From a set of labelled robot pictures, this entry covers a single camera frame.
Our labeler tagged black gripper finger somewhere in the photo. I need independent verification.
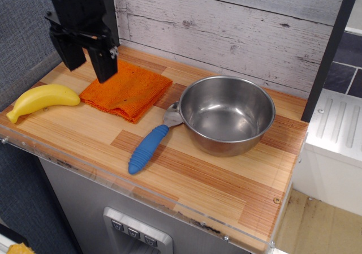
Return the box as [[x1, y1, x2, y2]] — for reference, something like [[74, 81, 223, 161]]
[[88, 48, 118, 83], [50, 33, 86, 71]]

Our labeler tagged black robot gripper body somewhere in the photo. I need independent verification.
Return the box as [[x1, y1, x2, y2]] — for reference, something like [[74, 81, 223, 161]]
[[46, 0, 118, 56]]

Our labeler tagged blue handled metal spoon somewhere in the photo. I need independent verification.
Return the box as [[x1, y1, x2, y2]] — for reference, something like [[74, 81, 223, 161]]
[[128, 101, 183, 175]]

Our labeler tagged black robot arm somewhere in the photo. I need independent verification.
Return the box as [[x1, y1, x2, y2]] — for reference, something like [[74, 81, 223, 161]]
[[45, 0, 120, 83]]

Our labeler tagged orange folded cloth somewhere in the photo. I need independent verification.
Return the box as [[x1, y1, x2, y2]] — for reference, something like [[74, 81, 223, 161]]
[[79, 60, 173, 124]]

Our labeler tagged yellow plastic banana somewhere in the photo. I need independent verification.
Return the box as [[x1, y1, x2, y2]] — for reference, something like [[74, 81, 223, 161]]
[[6, 84, 80, 123]]

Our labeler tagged clear acrylic edge guard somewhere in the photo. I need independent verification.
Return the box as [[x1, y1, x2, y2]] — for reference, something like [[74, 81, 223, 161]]
[[1, 117, 307, 253]]

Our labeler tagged stainless steel pot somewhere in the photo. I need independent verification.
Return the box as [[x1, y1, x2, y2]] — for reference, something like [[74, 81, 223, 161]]
[[179, 76, 276, 157]]

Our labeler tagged grey toy fridge cabinet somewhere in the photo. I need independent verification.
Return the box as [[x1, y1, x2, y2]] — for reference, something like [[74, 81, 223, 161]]
[[40, 159, 270, 253]]

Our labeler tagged yellow object bottom corner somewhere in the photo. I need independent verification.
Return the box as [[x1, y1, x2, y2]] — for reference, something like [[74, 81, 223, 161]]
[[6, 243, 35, 254]]

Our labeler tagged white toy sink unit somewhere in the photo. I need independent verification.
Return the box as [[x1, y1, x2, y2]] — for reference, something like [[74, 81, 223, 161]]
[[292, 89, 361, 215]]

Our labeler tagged black left frame post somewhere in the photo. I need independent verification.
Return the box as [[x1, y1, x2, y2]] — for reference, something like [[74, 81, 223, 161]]
[[103, 0, 120, 47]]

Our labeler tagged black vertical frame post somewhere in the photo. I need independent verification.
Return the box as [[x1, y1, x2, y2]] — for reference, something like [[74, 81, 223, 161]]
[[301, 0, 356, 122]]

